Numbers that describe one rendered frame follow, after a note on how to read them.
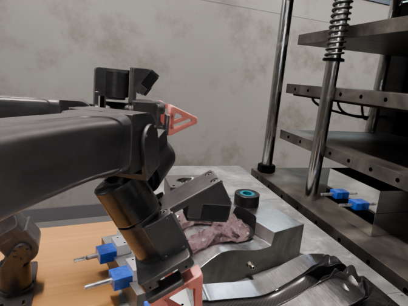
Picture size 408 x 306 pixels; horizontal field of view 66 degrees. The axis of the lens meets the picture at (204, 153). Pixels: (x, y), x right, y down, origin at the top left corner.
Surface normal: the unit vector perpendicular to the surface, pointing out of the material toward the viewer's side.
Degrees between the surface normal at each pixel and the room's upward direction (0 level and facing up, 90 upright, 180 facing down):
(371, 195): 90
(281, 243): 90
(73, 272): 0
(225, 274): 90
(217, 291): 3
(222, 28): 90
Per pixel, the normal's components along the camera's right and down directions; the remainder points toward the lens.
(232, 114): 0.38, 0.25
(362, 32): -0.96, 0.00
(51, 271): 0.07, -0.97
